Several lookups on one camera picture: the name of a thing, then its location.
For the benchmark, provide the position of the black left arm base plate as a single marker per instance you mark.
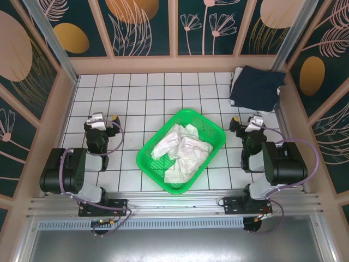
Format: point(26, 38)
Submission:
point(120, 204)

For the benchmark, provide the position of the folded navy t-shirt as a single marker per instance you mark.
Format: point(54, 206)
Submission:
point(256, 87)

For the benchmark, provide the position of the green plastic basket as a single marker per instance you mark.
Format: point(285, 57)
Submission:
point(207, 122)

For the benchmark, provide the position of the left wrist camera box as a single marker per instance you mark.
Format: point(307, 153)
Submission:
point(96, 121)

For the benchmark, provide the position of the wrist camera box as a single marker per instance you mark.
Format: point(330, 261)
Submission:
point(255, 122)
point(96, 121)

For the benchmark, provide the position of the grey metal panel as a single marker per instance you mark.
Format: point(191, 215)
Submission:
point(174, 245)

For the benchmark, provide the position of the white t-shirt with robot print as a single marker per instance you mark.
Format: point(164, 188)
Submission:
point(188, 155)

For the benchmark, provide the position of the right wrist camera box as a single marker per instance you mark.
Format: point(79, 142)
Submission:
point(255, 122)

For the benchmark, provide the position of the aluminium mounting rail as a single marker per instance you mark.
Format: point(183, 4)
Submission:
point(174, 203)

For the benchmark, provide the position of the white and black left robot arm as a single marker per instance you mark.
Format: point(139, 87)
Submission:
point(76, 174)

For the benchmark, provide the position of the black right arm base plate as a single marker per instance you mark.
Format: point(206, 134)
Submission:
point(231, 204)

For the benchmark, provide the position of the aluminium frame post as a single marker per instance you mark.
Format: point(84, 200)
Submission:
point(294, 32)
point(51, 35)

